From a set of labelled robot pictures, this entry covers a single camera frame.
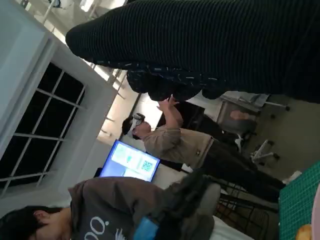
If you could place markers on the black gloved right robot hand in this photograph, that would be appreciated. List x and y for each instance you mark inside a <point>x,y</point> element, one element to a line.
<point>200,37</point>

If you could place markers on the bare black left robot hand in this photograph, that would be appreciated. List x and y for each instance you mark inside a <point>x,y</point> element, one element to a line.
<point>180,200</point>

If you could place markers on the round toy bread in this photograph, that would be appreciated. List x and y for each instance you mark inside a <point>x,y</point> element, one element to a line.
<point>303,233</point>

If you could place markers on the pink bowl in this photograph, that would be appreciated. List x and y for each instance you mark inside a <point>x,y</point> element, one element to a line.
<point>317,205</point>

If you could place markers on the person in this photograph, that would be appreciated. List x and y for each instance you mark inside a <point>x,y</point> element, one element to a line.
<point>170,142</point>
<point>107,200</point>

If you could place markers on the lit computer monitor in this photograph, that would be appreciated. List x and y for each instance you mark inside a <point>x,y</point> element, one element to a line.
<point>130,160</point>

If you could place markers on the large black screen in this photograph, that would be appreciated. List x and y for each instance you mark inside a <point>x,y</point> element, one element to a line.
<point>192,112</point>

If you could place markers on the black metal stand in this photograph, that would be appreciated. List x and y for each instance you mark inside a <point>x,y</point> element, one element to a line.
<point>262,207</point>

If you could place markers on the white VR headset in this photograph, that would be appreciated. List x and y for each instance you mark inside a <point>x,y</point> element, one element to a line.
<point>136,122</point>

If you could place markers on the grey office chair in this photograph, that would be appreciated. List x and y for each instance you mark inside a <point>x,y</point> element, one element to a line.
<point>262,152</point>
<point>240,120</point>

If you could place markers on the green cutting mat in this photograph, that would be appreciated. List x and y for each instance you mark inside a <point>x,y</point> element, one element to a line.
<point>295,200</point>

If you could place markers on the dark gridded window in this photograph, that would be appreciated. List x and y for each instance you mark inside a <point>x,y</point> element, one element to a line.
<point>37,125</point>

